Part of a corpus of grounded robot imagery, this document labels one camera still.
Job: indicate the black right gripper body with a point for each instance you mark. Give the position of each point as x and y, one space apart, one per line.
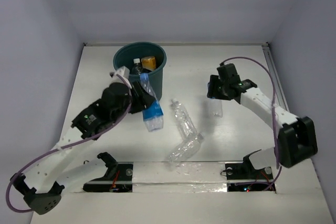
224 86

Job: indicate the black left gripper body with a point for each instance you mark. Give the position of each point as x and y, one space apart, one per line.
143 98

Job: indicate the blue label white cap bottle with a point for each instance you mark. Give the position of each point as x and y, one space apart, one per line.
214 107

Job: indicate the orange yellow label bottle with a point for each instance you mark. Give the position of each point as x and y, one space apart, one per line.
149 63

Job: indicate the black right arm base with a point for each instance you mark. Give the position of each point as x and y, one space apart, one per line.
239 180

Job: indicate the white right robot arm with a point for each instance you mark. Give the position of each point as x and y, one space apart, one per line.
295 137

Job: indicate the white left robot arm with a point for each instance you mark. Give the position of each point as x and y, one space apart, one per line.
43 181

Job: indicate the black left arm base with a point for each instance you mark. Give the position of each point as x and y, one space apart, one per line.
120 182

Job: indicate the dark green ribbed bin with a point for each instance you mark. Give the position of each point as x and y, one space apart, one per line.
125 56

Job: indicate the clear crushed bottle white cap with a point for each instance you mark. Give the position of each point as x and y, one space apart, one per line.
183 120

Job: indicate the clear bottle lying sideways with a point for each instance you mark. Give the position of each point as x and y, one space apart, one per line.
185 150

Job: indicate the silver foil tape strip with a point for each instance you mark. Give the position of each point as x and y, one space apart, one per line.
185 177

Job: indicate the aluminium rail on table edge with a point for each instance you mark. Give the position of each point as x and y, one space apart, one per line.
272 69

